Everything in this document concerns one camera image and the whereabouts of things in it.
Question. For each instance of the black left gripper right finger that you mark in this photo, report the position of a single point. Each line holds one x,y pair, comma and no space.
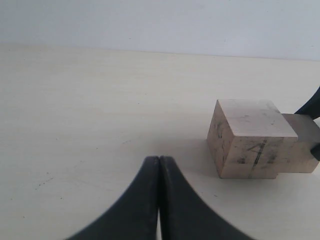
183,214

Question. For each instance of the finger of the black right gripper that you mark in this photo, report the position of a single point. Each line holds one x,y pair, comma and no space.
315,151
312,107

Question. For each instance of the largest wooden cube marked 4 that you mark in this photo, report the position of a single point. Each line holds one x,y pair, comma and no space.
249,139

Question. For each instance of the second largest wooden cube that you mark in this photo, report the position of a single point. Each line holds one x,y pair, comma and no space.
300,158

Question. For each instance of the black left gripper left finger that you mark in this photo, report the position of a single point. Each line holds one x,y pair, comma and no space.
134,215

